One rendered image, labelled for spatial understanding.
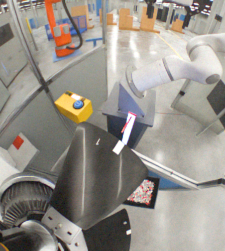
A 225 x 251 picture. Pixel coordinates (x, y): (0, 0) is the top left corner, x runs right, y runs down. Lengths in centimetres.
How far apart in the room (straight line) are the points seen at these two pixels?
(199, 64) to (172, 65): 12
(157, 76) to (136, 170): 40
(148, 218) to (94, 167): 139
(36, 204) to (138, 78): 63
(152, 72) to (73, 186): 51
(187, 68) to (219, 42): 20
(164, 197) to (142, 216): 37
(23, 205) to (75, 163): 21
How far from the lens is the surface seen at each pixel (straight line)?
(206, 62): 48
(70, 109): 51
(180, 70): 51
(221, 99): 182
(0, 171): 47
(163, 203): 162
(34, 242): 20
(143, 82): 56
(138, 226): 158
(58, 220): 31
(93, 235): 42
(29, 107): 92
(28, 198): 37
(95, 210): 27
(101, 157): 26
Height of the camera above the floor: 145
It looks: 60 degrees down
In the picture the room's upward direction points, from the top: 2 degrees clockwise
